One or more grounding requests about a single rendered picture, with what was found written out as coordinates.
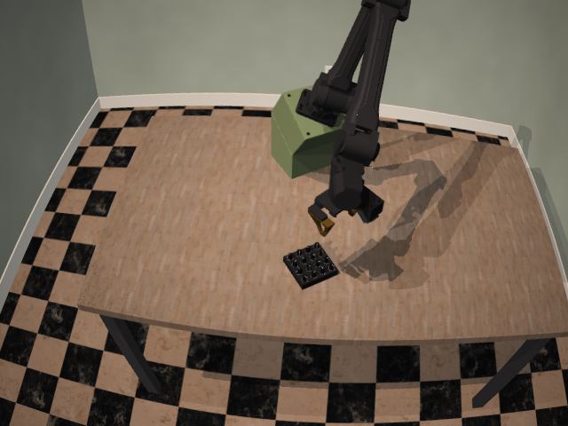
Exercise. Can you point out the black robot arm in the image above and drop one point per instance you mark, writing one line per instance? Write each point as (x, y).
(354, 149)

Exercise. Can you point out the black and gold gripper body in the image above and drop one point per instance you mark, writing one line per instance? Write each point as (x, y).
(324, 201)

